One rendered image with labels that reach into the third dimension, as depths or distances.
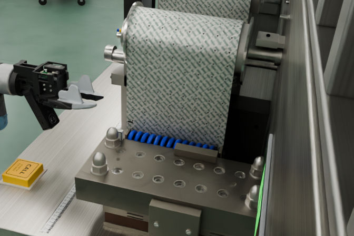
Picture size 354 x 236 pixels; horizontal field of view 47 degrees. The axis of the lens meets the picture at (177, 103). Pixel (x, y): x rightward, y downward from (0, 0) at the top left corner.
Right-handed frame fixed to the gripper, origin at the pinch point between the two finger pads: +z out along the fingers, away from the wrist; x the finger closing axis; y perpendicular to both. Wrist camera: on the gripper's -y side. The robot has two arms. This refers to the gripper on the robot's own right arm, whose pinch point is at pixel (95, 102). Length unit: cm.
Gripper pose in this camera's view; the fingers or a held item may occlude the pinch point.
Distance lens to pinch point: 98.5
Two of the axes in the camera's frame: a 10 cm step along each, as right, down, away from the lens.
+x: 2.5, -4.4, 8.6
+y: 0.7, -8.8, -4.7
